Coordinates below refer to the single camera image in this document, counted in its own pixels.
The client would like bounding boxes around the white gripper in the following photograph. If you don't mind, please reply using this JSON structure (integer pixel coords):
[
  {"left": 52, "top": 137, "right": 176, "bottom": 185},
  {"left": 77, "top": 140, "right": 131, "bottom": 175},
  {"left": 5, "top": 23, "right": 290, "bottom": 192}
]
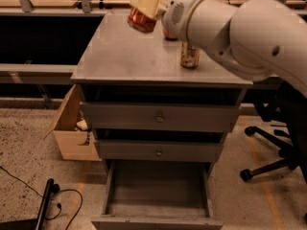
[{"left": 130, "top": 0, "right": 205, "bottom": 42}]

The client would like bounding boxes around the grey drawer cabinet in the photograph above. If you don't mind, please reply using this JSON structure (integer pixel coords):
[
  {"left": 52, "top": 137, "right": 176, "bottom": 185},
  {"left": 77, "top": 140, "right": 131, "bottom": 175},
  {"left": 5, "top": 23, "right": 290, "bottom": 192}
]
[{"left": 70, "top": 10, "right": 254, "bottom": 177}]

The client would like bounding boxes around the red apple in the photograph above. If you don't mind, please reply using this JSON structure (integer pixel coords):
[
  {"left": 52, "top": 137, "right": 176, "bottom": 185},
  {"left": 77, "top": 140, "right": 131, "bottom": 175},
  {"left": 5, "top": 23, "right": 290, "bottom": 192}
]
[{"left": 162, "top": 28, "right": 177, "bottom": 41}]

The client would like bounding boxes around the black stand base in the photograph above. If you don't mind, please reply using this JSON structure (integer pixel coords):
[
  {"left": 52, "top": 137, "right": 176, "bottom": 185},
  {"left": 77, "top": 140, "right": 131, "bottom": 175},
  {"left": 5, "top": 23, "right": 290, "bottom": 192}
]
[{"left": 0, "top": 177, "right": 61, "bottom": 230}]

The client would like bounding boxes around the gold soda can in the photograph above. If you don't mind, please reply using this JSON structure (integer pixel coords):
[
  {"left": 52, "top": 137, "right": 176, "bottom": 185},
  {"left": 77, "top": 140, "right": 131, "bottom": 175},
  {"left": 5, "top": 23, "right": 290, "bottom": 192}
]
[{"left": 180, "top": 42, "right": 200, "bottom": 69}]

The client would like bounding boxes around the grey middle drawer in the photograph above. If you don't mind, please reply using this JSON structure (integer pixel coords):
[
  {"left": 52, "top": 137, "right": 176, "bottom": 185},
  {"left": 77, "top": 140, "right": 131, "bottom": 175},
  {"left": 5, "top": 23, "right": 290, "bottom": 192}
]
[{"left": 96, "top": 140, "right": 223, "bottom": 162}]

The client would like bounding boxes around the cardboard box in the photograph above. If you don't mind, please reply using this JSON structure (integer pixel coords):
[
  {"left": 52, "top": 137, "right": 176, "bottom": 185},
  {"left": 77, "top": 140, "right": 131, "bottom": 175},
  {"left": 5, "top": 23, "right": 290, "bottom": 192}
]
[{"left": 44, "top": 85, "right": 100, "bottom": 161}]

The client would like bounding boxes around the black floor cable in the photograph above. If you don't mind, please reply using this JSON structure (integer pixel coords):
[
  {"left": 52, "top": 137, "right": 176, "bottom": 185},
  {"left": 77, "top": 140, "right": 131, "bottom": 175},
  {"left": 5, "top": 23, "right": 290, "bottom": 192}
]
[{"left": 0, "top": 164, "right": 84, "bottom": 230}]

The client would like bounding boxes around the black office chair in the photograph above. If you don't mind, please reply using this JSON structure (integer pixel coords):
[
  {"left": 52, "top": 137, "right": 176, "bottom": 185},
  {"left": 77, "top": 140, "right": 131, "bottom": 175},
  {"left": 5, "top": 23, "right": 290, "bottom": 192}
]
[{"left": 240, "top": 81, "right": 307, "bottom": 182}]

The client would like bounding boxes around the grey top drawer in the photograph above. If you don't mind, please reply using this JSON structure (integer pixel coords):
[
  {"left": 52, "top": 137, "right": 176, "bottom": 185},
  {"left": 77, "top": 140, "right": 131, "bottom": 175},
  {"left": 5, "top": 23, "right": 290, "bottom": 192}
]
[{"left": 81, "top": 102, "right": 239, "bottom": 132}]

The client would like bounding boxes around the grey open bottom drawer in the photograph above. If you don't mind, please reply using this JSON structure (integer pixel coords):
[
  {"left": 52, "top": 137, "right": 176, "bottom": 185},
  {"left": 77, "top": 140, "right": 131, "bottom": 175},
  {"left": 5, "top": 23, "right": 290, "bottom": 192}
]
[{"left": 91, "top": 160, "right": 223, "bottom": 230}]

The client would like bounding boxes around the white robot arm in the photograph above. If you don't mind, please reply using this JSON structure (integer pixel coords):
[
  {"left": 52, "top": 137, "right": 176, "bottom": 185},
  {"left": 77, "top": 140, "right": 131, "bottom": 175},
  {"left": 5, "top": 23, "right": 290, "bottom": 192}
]
[{"left": 130, "top": 0, "right": 307, "bottom": 96}]

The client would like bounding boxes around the red coke can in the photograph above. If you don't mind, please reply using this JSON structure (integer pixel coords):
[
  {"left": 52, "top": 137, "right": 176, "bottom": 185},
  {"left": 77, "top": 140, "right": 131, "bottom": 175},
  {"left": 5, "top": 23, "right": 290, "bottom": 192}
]
[{"left": 128, "top": 8, "right": 156, "bottom": 34}]

